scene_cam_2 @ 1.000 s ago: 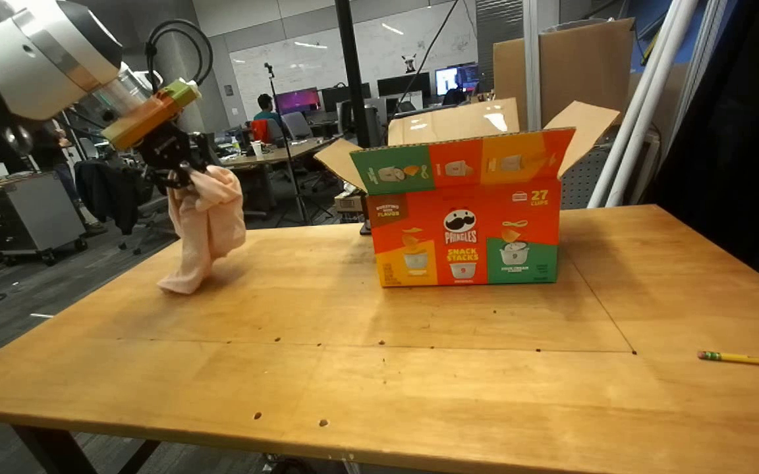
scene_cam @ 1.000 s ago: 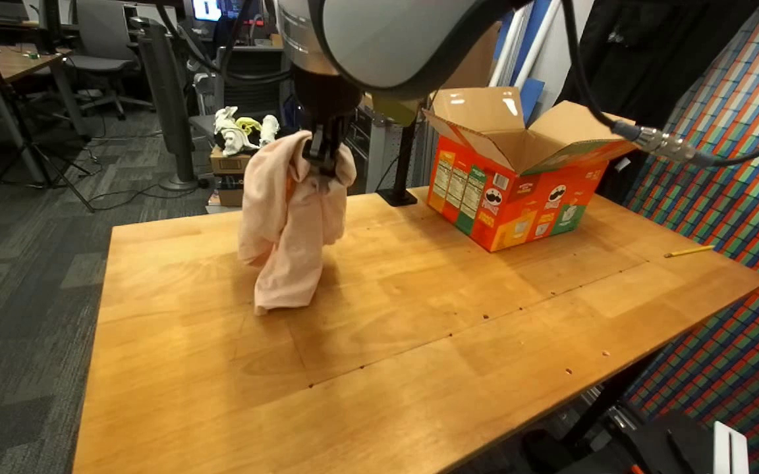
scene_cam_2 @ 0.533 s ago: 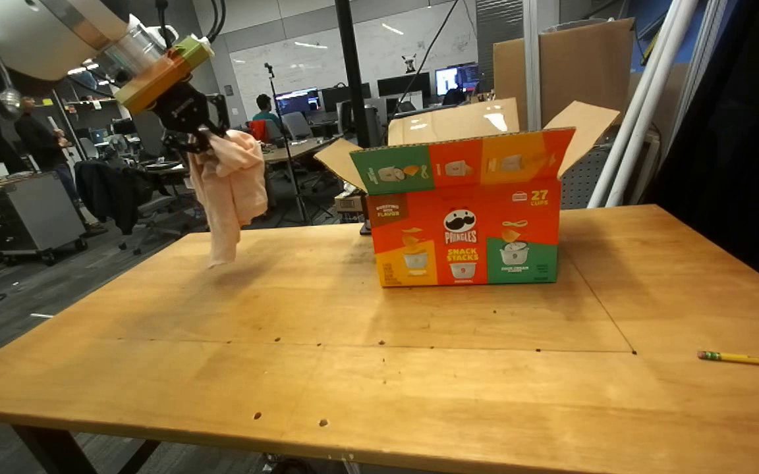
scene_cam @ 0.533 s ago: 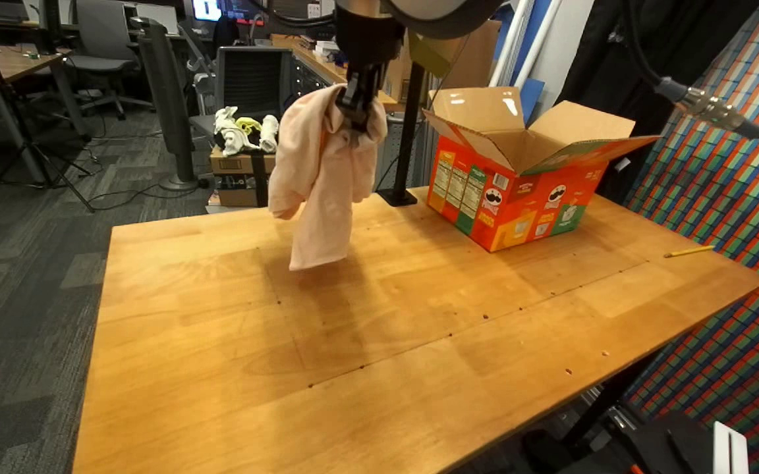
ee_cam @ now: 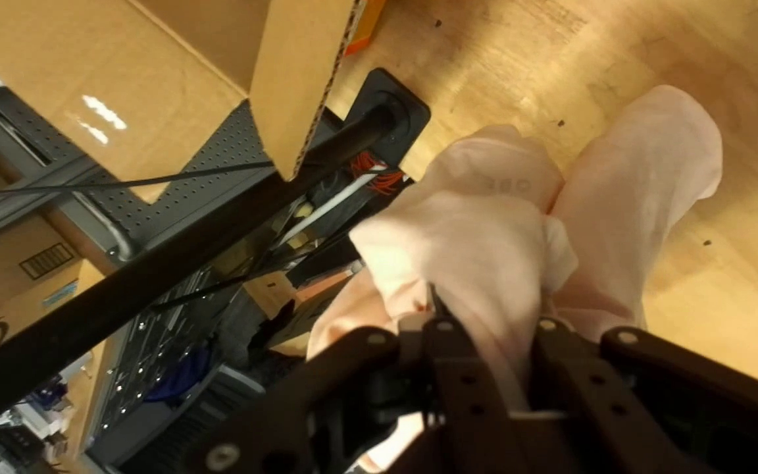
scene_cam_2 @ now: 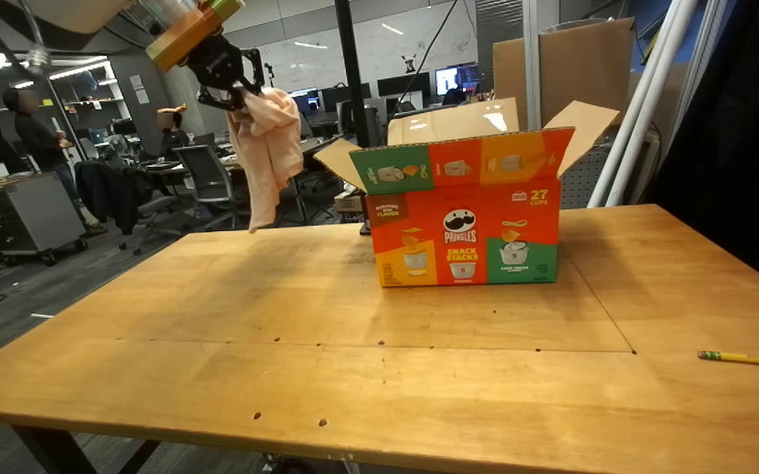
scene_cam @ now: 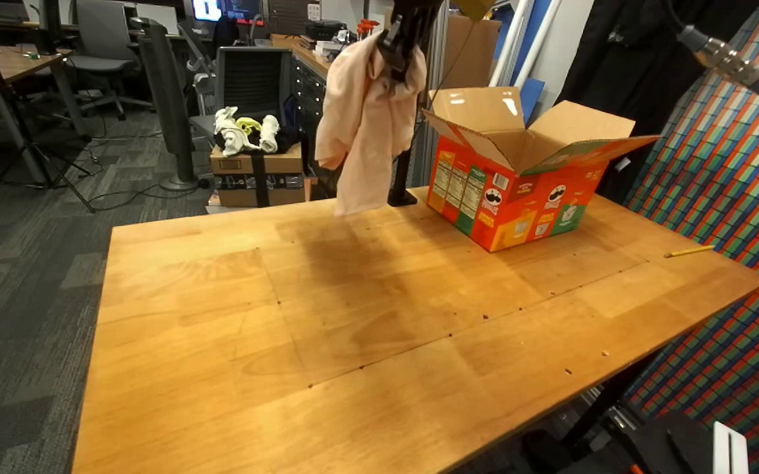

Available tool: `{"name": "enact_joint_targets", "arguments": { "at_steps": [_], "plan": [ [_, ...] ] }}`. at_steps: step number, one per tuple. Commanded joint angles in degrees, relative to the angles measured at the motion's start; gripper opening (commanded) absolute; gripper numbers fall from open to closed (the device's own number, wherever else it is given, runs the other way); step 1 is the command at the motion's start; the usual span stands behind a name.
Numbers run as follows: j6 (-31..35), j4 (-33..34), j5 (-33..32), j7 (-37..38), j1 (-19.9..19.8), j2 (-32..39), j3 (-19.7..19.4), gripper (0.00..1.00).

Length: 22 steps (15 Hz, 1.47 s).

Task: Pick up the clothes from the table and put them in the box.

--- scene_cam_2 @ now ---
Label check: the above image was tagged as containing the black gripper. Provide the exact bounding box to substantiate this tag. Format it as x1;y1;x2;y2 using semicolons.
188;32;270;113

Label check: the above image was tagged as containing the pink cloth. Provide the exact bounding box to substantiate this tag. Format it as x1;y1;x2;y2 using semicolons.
225;84;305;236

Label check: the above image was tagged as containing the orange Pringles cardboard box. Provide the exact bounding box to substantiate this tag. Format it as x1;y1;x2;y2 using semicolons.
312;96;623;290

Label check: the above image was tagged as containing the black office chair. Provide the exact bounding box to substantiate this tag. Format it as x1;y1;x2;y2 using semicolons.
172;143;243;226

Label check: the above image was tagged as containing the black vertical pole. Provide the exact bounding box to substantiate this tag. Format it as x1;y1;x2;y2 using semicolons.
333;0;376;238

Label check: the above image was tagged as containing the person in dark clothing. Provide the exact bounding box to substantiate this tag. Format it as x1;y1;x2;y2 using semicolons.
0;87;109;238

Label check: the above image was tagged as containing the computer monitor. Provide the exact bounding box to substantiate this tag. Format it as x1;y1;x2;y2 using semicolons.
434;60;486;101

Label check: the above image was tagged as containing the grey rolling cabinet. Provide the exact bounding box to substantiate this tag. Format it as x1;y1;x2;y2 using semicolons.
0;170;90;267

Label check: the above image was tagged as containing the large brown cardboard sheet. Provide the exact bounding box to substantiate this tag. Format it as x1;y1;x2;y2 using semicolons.
490;17;637;128

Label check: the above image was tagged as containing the white pole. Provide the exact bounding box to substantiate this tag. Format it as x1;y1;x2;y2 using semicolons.
609;0;737;211
586;0;700;211

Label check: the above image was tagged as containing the black curtain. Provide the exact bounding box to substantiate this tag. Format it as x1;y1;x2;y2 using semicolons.
640;0;759;299

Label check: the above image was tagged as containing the yellow pencil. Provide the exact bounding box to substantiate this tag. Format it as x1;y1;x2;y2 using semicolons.
695;349;759;373

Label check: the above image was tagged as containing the white vertical post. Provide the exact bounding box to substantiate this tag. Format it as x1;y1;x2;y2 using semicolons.
519;0;546;133

